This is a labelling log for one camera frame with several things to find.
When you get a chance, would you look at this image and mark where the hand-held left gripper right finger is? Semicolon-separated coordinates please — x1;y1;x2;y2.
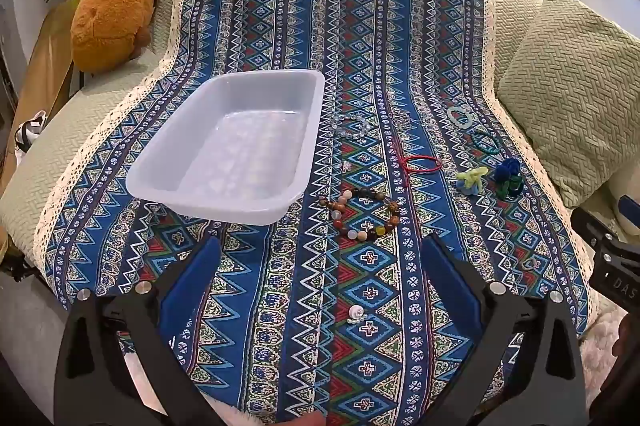
422;233;588;426

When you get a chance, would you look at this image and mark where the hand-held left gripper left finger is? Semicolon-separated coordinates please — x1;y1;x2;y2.
52;236;226;426

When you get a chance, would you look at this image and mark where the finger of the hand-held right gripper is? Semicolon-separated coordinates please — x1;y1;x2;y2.
617;195;640;230

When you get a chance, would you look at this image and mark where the light blue flower hair tie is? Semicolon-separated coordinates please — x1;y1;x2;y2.
454;165;489;196

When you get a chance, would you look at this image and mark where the red string bracelet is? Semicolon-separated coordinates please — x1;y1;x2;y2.
392;140;444;187

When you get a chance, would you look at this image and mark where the dark blue flower hair tie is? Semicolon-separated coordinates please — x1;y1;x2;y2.
494;157;525;199

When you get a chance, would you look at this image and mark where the multicolour bead bracelet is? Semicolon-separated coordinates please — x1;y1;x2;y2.
318;188;402;242

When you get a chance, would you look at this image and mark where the teal bead bracelet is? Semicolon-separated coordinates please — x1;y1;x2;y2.
467;129;501;157

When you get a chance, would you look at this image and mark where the white plastic tray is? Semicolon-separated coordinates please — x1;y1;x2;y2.
126;70;326;225

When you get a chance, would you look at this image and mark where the clear bead bracelet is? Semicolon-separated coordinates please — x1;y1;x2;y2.
332;113;372;139

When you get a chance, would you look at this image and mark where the person's right hand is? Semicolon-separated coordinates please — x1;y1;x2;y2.
612;313;640;359

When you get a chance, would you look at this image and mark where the white fluffy rug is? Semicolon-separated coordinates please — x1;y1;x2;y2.
575;298;640;409

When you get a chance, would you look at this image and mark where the green textured cushion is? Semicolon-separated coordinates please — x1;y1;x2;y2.
497;0;640;209

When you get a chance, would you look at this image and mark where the white and black object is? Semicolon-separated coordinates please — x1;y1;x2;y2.
14;112;49;167

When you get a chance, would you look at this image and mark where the wooden board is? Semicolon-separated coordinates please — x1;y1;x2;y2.
12;0;76;157

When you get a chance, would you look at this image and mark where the blue patterned blanket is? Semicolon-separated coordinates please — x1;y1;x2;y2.
32;0;598;426

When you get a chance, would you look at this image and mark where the pale green bead bracelet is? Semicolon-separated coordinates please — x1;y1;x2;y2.
446;106;476;129

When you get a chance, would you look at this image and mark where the thin silver chain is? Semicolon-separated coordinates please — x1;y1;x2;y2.
390;108;426;127

